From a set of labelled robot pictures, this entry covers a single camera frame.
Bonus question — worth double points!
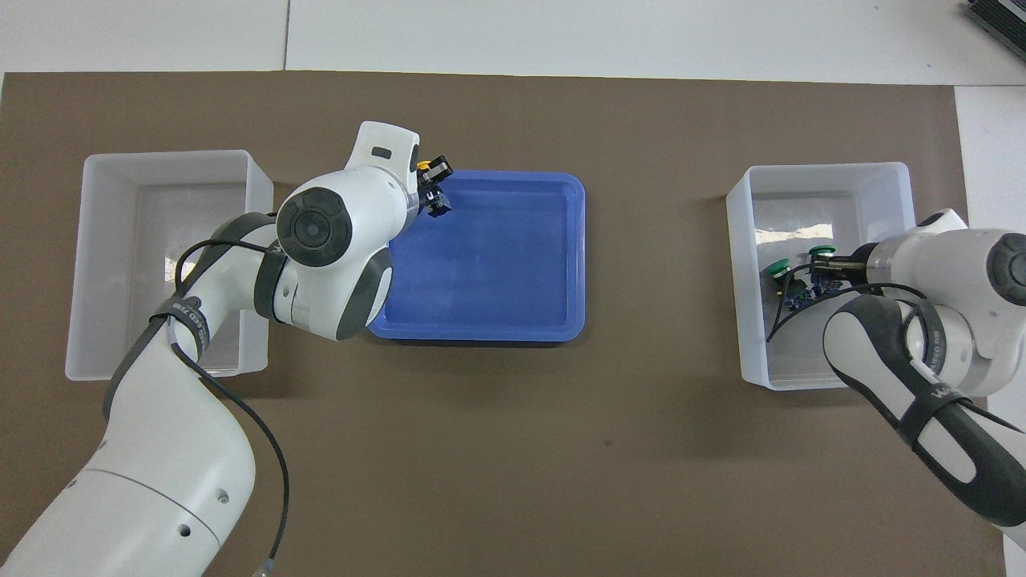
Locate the translucent white plastic box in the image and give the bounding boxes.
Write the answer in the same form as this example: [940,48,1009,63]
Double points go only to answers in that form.
[64,150,275,381]
[726,163,919,391]

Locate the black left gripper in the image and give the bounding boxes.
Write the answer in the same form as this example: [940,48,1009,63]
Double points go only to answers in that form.
[415,158,454,219]

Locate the dark grey device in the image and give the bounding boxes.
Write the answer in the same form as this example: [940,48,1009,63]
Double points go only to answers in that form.
[964,0,1026,50]

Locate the blue plastic tray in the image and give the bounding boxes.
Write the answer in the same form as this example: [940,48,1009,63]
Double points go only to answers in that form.
[367,170,587,344]

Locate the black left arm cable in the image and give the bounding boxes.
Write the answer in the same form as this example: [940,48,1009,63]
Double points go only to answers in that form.
[172,239,291,576]

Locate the brown paper table mat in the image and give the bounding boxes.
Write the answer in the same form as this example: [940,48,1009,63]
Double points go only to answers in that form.
[0,71,1007,577]

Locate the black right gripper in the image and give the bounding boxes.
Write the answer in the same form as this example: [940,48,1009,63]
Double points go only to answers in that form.
[811,247,875,286]

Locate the green push button switch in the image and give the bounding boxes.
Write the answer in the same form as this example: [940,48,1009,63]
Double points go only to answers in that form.
[760,260,818,313]
[808,245,842,293]

